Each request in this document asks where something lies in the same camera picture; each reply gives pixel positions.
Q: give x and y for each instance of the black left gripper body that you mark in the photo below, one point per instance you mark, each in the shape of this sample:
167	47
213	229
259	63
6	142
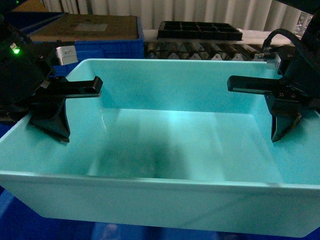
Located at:
38	61

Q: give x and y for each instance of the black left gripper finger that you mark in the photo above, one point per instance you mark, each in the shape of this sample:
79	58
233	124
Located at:
83	89
51	118

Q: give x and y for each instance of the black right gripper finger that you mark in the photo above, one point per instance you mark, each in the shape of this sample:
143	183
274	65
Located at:
253	85
283	124

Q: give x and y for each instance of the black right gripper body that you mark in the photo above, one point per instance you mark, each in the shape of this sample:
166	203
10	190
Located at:
299	86

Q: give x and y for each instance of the teal plastic bin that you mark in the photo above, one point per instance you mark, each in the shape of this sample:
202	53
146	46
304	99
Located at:
167	145

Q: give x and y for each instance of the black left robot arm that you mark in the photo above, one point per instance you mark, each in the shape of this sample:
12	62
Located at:
12	42

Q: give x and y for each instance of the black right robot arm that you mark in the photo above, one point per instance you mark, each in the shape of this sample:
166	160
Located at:
308	46

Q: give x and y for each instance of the large blue plastic crate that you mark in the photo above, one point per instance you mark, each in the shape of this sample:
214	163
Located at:
29	22

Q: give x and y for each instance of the brown cardboard sheet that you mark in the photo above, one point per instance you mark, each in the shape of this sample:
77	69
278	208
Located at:
81	27

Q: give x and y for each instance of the black compartment tray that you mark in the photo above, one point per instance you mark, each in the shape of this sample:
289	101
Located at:
198	31

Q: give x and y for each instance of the blue crate under bin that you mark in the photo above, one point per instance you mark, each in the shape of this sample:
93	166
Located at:
37	225

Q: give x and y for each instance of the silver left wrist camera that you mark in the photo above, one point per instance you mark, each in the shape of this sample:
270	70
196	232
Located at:
66	55

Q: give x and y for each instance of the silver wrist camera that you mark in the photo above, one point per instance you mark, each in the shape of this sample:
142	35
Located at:
66	55
271	59

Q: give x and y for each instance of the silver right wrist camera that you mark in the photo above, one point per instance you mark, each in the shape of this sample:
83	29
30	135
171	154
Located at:
271	59

